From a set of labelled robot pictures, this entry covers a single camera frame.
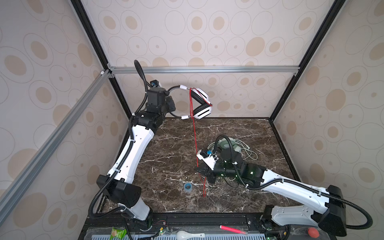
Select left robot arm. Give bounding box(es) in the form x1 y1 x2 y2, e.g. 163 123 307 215
88 60 176 221

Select left diagonal aluminium rail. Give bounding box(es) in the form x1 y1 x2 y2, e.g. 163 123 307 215
1 70 111 225

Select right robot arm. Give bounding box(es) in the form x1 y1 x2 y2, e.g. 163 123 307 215
196 135 374 237

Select white black headphones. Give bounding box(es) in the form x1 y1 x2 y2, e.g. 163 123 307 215
168 85 213 120

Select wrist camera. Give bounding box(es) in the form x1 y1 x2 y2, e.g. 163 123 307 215
197 149 218 171
150 80 161 88

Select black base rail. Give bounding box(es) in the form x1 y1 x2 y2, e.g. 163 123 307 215
86 212 328 233

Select red ball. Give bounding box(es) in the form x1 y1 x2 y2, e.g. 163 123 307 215
307 227 320 239

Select white plastic spoon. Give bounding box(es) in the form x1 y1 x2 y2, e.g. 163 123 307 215
176 231 206 240

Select small blue tape roll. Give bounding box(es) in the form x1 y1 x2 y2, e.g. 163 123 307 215
184 182 193 193

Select horizontal aluminium rail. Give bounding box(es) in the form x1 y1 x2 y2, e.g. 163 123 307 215
108 65 301 75

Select red headphone cable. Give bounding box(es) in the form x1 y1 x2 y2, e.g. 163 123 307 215
188 86 213 198

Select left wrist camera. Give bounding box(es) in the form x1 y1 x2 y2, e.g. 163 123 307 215
150 80 161 88

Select mint green headphones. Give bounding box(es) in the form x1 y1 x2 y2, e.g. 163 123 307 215
208 138 242 153

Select green snack packet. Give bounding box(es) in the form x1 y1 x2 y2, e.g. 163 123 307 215
109 228 127 240

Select pink marker pen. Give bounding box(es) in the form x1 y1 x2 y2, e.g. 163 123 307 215
220 225 248 235

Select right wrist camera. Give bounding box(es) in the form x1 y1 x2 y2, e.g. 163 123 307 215
197 149 218 171

